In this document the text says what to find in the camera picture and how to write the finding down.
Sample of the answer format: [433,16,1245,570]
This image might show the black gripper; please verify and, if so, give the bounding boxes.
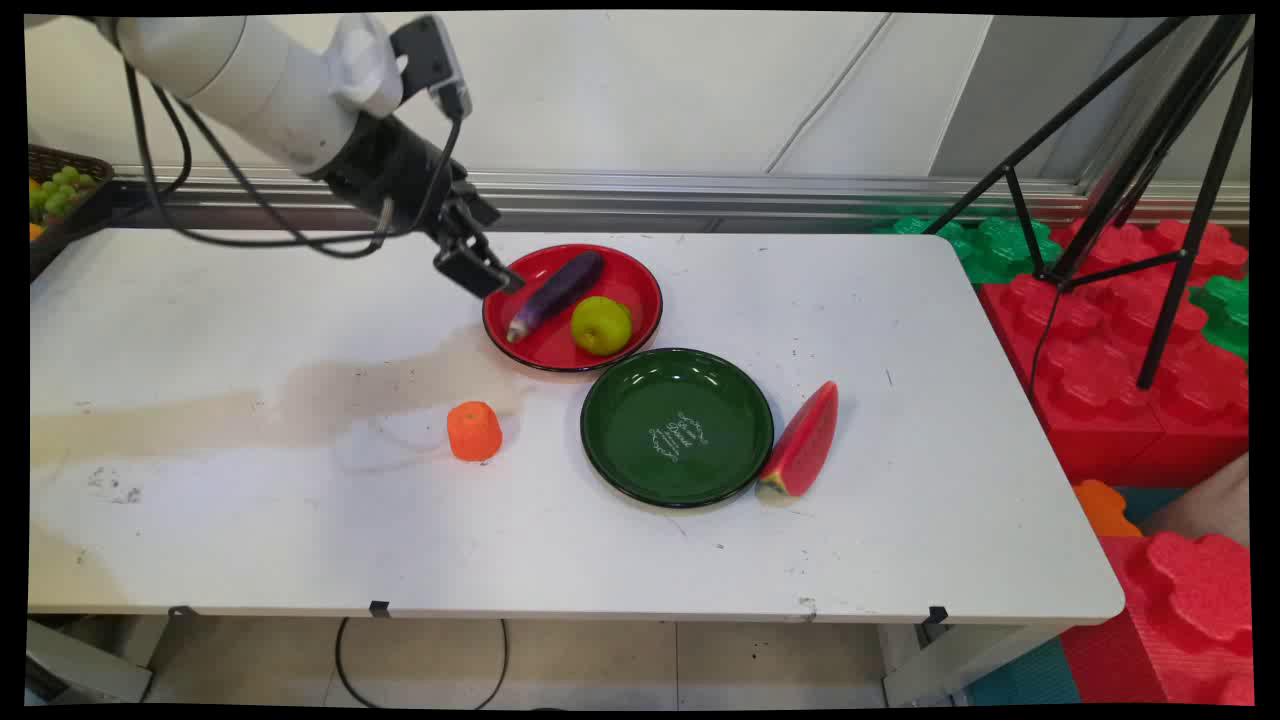
[318,112,526,300]

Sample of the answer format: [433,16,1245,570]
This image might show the purple toy eggplant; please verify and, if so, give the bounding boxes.
[505,250,606,345]

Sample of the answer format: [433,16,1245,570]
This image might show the red plate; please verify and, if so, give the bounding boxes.
[481,243,664,374]

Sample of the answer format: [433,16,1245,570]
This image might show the green toy apple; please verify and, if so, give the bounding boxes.
[570,295,634,357]

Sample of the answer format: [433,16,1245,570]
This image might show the orange toy fruit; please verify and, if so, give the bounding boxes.
[446,401,504,463]

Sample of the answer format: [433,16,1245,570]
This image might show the dark green plate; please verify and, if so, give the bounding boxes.
[580,347,776,510]

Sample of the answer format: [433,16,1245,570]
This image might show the toy watermelon slice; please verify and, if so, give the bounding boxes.
[754,380,840,504]

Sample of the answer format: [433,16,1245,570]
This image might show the dark wicker basket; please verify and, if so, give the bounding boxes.
[28,144,115,282]

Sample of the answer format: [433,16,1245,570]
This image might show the green toy grapes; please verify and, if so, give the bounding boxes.
[29,165,97,223]

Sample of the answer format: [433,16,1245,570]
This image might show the green foam block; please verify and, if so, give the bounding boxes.
[1188,274,1251,363]
[872,214,1063,286]

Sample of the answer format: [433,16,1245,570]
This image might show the grey table leg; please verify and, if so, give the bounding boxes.
[25,618,159,704]
[880,624,1063,708]

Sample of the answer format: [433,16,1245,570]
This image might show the large red foam block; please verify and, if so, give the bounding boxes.
[978,218,1251,487]

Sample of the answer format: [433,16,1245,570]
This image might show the orange foam block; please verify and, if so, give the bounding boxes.
[1073,479,1143,539]

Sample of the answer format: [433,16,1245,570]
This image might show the black tripod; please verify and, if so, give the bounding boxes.
[924,14,1257,391]

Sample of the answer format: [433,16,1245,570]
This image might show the teal floor mat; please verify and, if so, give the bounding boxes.
[963,638,1083,707]

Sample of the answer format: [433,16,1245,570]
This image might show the black camera cable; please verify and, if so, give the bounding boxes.
[398,108,467,239]

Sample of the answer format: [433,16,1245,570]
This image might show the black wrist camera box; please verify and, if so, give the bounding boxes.
[389,15,473,122]

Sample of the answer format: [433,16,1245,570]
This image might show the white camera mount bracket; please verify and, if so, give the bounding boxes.
[325,14,409,119]

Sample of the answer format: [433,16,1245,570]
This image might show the aluminium rail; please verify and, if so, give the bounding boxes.
[108,164,1251,235]

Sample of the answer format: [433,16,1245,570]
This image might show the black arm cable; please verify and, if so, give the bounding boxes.
[122,58,396,260]

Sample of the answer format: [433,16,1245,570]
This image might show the black floor cable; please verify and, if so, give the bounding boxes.
[334,617,510,712]

